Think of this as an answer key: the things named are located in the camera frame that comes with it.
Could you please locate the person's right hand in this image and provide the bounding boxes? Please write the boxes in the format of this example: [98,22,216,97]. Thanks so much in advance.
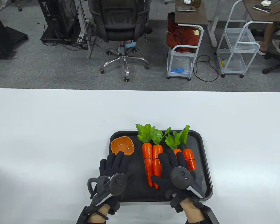
[151,149,211,213]

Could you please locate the person's left hand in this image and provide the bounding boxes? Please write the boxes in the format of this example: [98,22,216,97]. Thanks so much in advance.
[99,151,134,215]

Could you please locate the orange toy carrot green leaves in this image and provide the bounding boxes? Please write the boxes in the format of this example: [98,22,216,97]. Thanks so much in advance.
[151,127,172,189]
[165,132,183,161]
[177,125,197,171]
[135,124,154,187]

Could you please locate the person's left forearm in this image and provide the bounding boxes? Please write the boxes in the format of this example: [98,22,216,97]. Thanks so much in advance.
[86,205,109,224]

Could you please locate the person's right forearm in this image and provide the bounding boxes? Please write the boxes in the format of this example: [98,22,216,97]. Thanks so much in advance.
[181,198,206,224]

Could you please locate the orange plastic bowl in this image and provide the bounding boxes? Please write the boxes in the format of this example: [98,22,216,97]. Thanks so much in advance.
[110,136,135,156]

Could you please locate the black plastic tray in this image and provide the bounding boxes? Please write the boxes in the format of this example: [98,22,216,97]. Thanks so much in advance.
[107,130,213,203]

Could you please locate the white rolling cart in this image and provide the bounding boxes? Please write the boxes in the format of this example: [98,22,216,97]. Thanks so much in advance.
[216,0,260,78]
[167,23,204,81]

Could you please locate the red fabric bag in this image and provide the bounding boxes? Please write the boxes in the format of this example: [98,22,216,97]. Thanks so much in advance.
[166,12,200,53]

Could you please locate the black office chair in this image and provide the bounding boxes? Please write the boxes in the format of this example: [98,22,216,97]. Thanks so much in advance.
[88,0,152,82]

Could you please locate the black chair base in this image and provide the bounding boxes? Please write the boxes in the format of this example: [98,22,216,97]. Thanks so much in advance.
[262,52,280,75]

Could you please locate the brown top desk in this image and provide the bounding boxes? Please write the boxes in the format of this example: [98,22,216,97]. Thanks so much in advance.
[175,0,218,47]
[242,0,280,24]

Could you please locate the black equipment stand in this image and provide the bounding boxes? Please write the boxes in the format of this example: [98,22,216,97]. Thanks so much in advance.
[38,0,82,45]

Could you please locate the black covered floor base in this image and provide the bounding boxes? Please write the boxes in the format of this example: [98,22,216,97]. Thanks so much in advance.
[0,6,29,63]

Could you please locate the black smartphone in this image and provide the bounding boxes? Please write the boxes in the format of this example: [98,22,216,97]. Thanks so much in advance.
[253,4,271,13]

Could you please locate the black bead bracelet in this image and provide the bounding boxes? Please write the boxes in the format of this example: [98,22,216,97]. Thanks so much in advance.
[94,211,109,221]

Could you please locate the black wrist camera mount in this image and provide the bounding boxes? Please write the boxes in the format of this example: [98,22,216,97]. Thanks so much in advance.
[201,206,220,224]
[76,205,90,224]

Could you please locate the black floor cable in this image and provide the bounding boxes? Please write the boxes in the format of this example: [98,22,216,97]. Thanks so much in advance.
[192,55,219,83]

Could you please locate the tangle of black cables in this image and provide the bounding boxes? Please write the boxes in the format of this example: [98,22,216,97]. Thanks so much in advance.
[42,30,101,50]

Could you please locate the white metal frame post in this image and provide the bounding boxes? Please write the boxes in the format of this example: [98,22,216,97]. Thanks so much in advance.
[78,0,94,59]

